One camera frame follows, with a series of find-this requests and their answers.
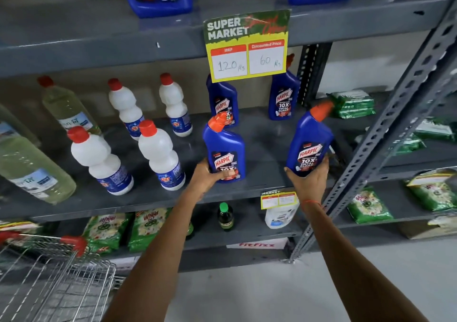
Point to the small yellow price tag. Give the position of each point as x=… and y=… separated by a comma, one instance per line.
x=278, y=199

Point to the green yellow price sign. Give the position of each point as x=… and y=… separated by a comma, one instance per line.
x=246, y=45

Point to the stack of green packets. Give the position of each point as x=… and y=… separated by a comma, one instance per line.
x=353, y=104

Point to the white red-capped cleaner bottle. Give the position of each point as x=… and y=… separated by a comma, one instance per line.
x=162, y=157
x=175, y=106
x=125, y=107
x=101, y=164

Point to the blue toilet cleaner bottle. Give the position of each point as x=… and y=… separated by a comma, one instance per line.
x=221, y=99
x=309, y=140
x=225, y=147
x=282, y=95

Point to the green white packet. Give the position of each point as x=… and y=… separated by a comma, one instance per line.
x=433, y=130
x=408, y=144

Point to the person's left hand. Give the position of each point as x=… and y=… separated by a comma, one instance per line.
x=203, y=181

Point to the grey metal shelf rack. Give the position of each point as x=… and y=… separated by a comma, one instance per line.
x=107, y=36
x=396, y=197

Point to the white box red print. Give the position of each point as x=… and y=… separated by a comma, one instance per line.
x=257, y=244

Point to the person's right hand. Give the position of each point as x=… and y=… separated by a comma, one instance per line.
x=310, y=187

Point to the orange thread wristband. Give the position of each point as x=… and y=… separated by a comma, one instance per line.
x=311, y=201

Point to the brown cardboard box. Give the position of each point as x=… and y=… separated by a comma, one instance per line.
x=428, y=228

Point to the person's right thumb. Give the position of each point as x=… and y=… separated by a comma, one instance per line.
x=290, y=173

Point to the person's left thumb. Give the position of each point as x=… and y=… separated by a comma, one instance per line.
x=223, y=176

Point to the clear yellowish liquid bottle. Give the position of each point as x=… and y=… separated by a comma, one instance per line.
x=69, y=109
x=14, y=123
x=34, y=170

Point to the white refill pouch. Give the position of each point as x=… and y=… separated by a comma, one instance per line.
x=280, y=216

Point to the person's right forearm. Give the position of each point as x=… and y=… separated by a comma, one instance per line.
x=353, y=268

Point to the person's left forearm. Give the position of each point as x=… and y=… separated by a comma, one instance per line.
x=153, y=271

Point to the green detergent powder bag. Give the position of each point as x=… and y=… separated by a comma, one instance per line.
x=433, y=189
x=105, y=230
x=369, y=206
x=148, y=227

